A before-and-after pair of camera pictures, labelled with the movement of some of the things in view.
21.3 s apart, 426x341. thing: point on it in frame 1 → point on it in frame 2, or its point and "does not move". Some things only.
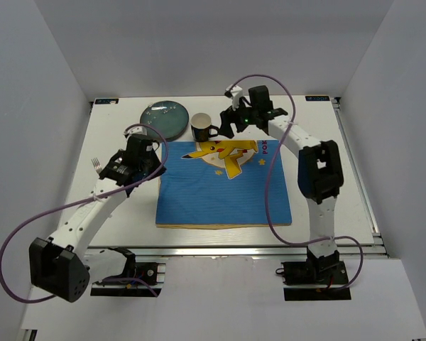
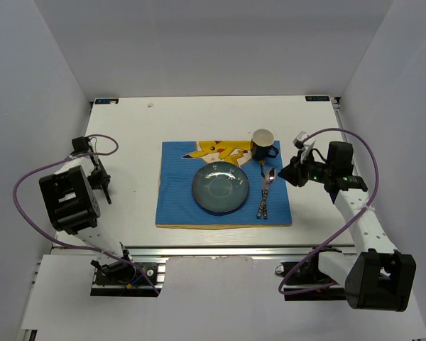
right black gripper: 228,118 → 294,172
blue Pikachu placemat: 222,183 does not move
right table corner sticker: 317,98 does not move
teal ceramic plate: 170,118 → 221,187
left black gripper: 153,155 → 103,179
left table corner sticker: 106,101 does not move
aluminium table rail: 236,251 does not move
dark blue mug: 201,130 → 261,145
